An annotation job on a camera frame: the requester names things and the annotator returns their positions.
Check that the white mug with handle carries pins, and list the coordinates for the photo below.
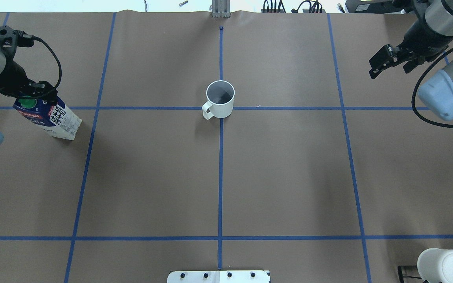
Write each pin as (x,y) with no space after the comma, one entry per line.
(220,100)

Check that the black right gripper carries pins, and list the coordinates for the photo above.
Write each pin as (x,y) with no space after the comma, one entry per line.
(419,36)

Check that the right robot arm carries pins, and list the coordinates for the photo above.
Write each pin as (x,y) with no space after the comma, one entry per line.
(432,98)

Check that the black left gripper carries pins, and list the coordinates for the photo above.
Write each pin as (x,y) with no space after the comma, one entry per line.
(7,79)

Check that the aluminium frame post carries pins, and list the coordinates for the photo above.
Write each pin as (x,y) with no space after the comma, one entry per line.
(220,9)

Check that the black wire mug rack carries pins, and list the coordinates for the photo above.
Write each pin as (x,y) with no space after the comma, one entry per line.
(409,274)

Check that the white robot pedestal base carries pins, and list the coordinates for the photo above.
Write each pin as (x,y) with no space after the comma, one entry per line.
(220,276)

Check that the blue Pascual milk carton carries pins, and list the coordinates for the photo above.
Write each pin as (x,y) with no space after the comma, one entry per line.
(56,119)

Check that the white upside-down mug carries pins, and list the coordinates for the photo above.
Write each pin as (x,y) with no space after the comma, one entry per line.
(436,265)

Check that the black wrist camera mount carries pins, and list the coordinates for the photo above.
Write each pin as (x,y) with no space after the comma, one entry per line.
(15,38)

